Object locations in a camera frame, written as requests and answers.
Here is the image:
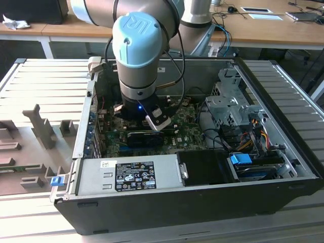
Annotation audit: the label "blue disk carrier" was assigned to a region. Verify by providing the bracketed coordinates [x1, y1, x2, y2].
[229, 152, 253, 167]

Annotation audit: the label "yellow power wire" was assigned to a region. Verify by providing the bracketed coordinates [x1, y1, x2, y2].
[260, 126, 269, 150]

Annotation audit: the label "grey desk cable plate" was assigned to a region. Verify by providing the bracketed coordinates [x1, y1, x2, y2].
[248, 13, 284, 22]
[240, 7, 273, 14]

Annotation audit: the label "green RAM stick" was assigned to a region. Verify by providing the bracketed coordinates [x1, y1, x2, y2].
[0, 164, 43, 174]

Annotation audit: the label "grey parts rack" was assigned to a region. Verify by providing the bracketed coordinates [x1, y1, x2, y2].
[0, 103, 79, 197]

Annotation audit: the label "green motherboard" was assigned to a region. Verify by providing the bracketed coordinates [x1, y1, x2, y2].
[97, 95, 212, 159]

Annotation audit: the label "black RAM slot white clips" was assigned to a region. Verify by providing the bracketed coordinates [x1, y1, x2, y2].
[126, 128, 177, 135]

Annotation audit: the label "copper cable sleeve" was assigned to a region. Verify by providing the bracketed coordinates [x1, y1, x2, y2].
[156, 81, 177, 90]

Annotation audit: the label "silver power supply unit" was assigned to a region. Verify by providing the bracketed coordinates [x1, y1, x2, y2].
[75, 154, 183, 197]

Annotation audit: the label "blue cable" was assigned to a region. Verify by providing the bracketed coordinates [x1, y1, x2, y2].
[215, 24, 232, 58]

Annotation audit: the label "white camera with black bracket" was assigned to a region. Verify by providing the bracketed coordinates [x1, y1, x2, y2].
[144, 106, 172, 132]

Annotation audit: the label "black computer tower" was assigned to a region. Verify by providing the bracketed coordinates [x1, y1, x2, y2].
[0, 0, 69, 25]

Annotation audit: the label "blue expansion slot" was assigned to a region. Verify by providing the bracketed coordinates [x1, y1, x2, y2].
[118, 143, 132, 155]

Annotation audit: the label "grey metal drive cage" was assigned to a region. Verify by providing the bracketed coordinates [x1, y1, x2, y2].
[204, 67, 269, 129]

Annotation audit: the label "black graphics card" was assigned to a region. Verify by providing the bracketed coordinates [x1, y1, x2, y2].
[126, 133, 164, 149]

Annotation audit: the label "beige plastic case latch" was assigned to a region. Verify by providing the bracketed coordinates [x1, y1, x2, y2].
[87, 56, 102, 74]

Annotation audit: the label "black hard disk drive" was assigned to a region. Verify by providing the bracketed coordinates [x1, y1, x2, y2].
[234, 163, 284, 182]

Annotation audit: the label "crumpled white paper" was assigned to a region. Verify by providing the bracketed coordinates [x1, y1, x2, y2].
[2, 14, 31, 31]

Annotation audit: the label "black open PC case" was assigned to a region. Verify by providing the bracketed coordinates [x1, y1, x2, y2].
[49, 57, 324, 236]

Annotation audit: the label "grey laptop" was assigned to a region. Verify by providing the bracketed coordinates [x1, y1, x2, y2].
[285, 11, 321, 23]

